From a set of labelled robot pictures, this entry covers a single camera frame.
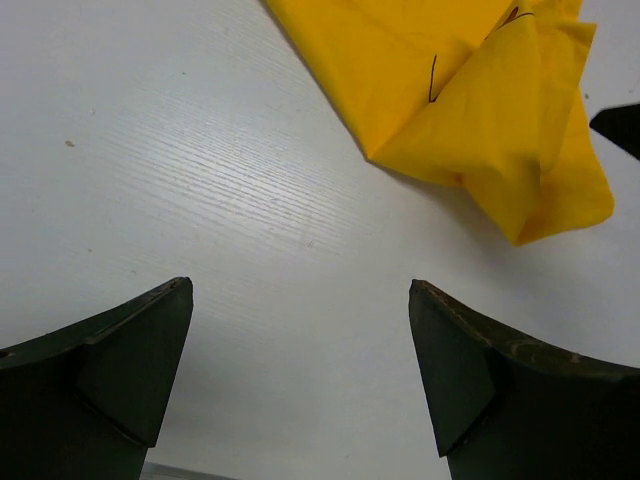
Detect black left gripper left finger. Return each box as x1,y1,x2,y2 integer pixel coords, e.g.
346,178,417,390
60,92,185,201
1,277,193,479

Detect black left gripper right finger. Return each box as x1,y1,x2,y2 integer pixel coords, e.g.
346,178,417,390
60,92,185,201
409,280,639,479

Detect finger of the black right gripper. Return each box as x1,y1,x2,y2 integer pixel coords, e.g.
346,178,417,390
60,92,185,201
589,103,640,160

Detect yellow Pikachu cloth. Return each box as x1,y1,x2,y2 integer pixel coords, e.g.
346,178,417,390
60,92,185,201
268,1,615,245

